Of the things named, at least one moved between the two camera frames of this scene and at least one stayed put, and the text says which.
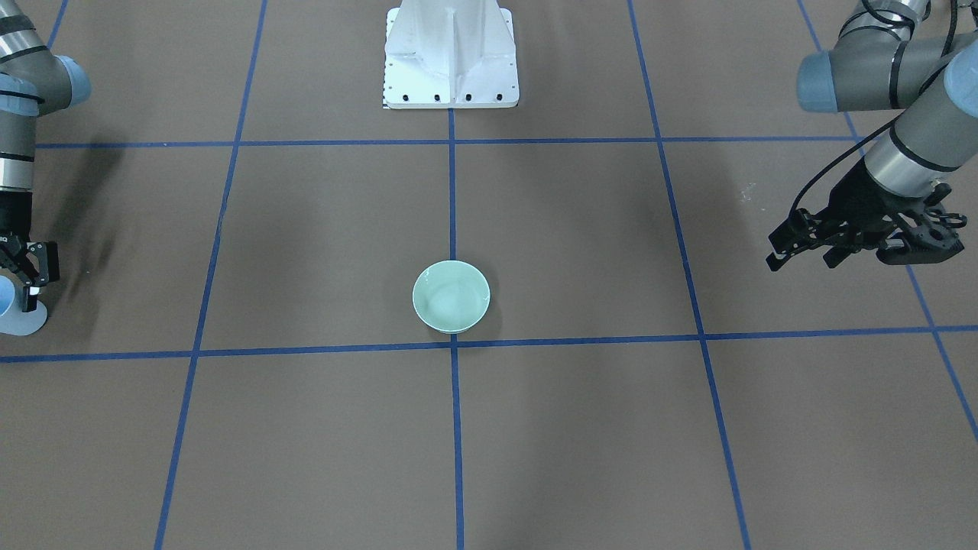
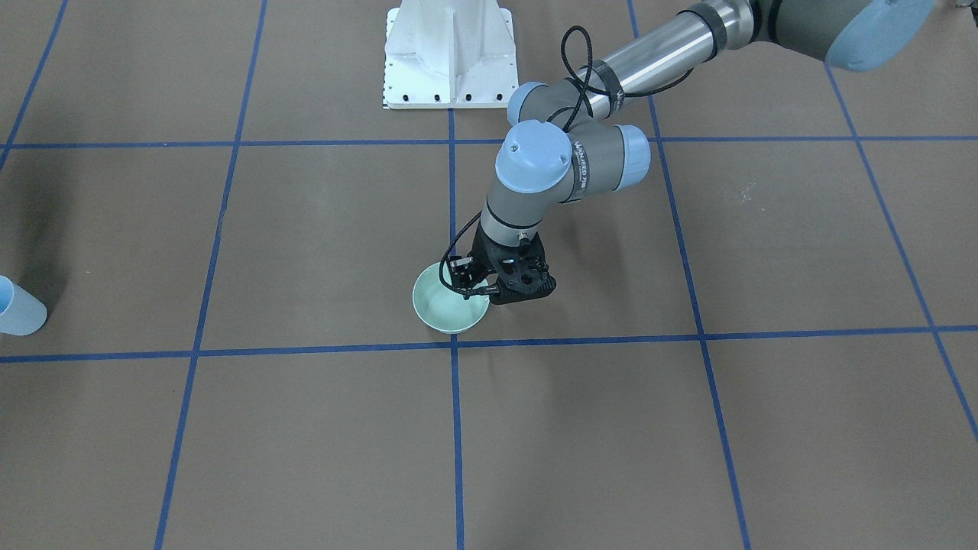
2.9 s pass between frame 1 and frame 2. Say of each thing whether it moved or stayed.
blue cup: stayed
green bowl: stayed
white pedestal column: stayed
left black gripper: moved
